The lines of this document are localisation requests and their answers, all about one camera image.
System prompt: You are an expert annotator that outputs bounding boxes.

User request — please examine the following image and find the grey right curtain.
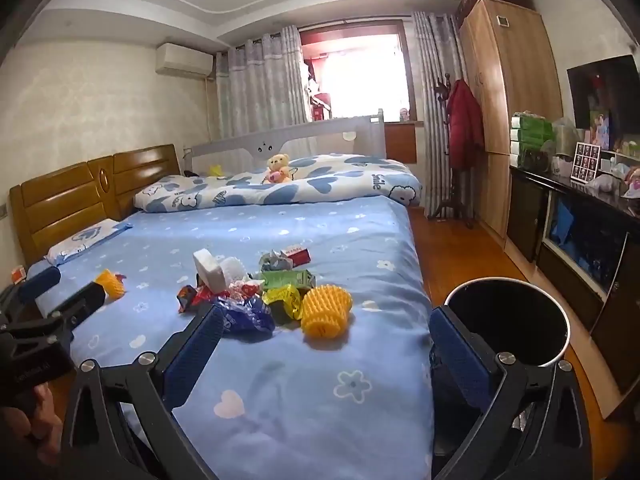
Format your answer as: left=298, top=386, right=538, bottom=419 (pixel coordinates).
left=411, top=11, right=468, bottom=219

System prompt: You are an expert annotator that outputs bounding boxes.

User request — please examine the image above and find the person's left hand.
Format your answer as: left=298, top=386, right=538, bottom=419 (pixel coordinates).
left=1, top=382, right=63, bottom=466

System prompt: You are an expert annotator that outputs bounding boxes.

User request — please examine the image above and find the white blue pillow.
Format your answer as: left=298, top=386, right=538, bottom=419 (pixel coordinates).
left=44, top=219, right=132, bottom=266

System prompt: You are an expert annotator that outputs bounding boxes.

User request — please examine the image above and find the white red paper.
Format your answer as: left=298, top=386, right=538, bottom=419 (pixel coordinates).
left=227, top=278, right=264, bottom=301

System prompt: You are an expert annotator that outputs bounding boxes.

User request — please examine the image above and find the white wall air conditioner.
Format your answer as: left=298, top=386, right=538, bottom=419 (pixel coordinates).
left=155, top=44, right=214, bottom=78

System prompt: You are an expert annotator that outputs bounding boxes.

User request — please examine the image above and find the blue white cartoon duvet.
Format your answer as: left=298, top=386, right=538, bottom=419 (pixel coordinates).
left=134, top=154, right=422, bottom=214

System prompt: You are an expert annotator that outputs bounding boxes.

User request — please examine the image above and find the wooden coat stand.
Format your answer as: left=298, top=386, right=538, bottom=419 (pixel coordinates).
left=426, top=71, right=476, bottom=229

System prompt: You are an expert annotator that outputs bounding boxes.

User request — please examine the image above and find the grey curtain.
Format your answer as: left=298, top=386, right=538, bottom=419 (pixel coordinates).
left=411, top=11, right=468, bottom=219
left=214, top=26, right=311, bottom=139

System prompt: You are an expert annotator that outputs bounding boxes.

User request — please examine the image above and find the round trash bin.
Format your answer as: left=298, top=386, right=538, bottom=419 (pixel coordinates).
left=444, top=276, right=570, bottom=367

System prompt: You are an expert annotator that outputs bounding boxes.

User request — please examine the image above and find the wooden wardrobe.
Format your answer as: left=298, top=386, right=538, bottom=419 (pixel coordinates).
left=460, top=0, right=563, bottom=244

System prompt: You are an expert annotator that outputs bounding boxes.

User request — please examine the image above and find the red white 1928 milk box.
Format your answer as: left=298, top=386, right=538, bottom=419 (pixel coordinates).
left=282, top=245, right=311, bottom=268

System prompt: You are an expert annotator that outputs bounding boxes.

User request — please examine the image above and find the white foam net sleeve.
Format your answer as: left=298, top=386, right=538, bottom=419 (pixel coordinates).
left=219, top=257, right=247, bottom=285

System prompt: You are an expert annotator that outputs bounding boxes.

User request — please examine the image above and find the blue bed with floral sheet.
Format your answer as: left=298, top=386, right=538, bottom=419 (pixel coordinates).
left=37, top=197, right=434, bottom=479

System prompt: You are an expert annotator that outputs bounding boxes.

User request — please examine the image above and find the grey left curtain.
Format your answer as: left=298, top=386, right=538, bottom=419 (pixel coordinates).
left=214, top=26, right=311, bottom=139

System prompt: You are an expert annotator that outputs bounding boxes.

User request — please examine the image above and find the small yellow toy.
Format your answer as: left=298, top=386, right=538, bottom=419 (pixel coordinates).
left=207, top=165, right=224, bottom=178

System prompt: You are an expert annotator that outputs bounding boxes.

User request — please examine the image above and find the blue plastic wrapper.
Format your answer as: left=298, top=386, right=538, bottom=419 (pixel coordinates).
left=215, top=295, right=276, bottom=335

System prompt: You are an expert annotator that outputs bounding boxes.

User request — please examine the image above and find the photo frame grid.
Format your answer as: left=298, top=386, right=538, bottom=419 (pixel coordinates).
left=570, top=142, right=601, bottom=184

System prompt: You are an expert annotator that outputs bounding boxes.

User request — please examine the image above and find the dark tv cabinet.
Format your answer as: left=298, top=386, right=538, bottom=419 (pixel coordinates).
left=506, top=168, right=639, bottom=394

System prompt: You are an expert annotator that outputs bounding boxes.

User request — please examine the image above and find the green milk carton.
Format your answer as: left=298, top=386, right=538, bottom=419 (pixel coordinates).
left=260, top=269, right=316, bottom=290

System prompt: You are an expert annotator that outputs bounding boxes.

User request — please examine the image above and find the red snack bag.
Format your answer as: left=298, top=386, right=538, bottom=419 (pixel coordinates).
left=177, top=285, right=216, bottom=313

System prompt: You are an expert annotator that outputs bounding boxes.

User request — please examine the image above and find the wooden headboard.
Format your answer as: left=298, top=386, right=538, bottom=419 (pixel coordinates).
left=9, top=144, right=180, bottom=266

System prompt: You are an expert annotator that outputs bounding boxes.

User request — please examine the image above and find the green tissue packs stack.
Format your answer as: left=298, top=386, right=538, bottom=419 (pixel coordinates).
left=510, top=112, right=555, bottom=169

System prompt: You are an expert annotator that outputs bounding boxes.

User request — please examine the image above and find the black television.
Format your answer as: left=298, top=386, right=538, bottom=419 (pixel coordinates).
left=567, top=54, right=639, bottom=151

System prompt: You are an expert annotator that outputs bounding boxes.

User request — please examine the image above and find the yellow snack bag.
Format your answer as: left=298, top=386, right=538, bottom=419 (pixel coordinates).
left=262, top=285, right=302, bottom=324

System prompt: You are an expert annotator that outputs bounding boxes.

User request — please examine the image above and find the grey printed paper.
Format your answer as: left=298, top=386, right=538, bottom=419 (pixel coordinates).
left=258, top=250, right=294, bottom=272

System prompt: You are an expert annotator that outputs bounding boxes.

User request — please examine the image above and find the red jacket on stand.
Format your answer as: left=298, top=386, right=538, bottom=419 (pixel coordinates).
left=446, top=79, right=485, bottom=171

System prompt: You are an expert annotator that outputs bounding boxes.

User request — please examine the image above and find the yellow teddy bear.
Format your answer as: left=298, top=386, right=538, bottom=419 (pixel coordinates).
left=262, top=153, right=292, bottom=184

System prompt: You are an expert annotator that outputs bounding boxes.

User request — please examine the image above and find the large yellow foam net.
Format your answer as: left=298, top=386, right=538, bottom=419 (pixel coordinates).
left=300, top=284, right=352, bottom=339

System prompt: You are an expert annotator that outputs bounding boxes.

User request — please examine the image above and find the white bed guard rail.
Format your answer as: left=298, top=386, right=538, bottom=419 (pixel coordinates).
left=181, top=113, right=386, bottom=174

